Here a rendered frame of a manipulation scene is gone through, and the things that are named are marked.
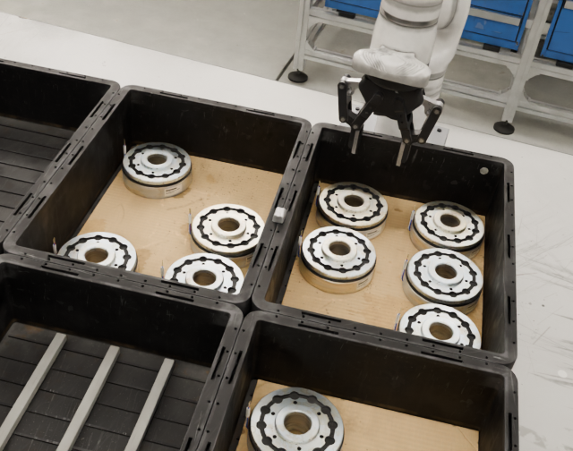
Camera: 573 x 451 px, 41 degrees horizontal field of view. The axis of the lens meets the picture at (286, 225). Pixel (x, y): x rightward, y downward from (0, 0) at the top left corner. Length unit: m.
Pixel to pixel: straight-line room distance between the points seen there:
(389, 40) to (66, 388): 0.55
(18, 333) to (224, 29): 2.61
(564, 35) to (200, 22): 1.53
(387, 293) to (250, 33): 2.50
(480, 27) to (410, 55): 1.98
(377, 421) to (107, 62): 1.11
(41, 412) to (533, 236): 0.89
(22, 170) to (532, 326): 0.82
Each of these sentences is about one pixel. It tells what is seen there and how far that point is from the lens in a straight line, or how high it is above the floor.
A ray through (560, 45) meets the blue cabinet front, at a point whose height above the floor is 0.38.
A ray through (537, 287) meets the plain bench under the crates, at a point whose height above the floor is 0.70.
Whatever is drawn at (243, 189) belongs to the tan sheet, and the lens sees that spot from 1.18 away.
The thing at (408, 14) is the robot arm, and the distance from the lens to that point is 0.91.
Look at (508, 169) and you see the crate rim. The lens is 1.15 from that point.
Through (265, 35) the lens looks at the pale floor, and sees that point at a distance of 3.44.
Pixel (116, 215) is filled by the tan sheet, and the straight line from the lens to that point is 1.13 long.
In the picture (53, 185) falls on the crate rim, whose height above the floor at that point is 0.93.
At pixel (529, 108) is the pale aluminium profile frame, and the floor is 0.12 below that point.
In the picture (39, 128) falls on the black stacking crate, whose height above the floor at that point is 0.83.
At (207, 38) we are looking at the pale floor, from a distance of 3.38.
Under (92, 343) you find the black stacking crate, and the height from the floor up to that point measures 0.83.
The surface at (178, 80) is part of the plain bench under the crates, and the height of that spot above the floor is 0.70.
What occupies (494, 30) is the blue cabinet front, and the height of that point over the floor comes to 0.37.
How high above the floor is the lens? 1.56
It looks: 41 degrees down
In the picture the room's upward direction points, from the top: 7 degrees clockwise
